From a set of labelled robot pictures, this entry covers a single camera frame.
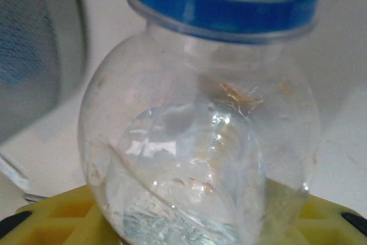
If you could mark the blue label bottle blue cap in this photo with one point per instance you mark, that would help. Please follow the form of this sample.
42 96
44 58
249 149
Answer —
186 141

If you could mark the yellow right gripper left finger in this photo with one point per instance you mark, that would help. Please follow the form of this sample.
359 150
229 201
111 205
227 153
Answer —
57 222

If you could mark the translucent grey plastic bin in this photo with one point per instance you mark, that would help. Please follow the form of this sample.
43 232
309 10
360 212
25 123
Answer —
28 55

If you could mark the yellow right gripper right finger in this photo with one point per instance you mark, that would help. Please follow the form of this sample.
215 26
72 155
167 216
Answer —
329 227

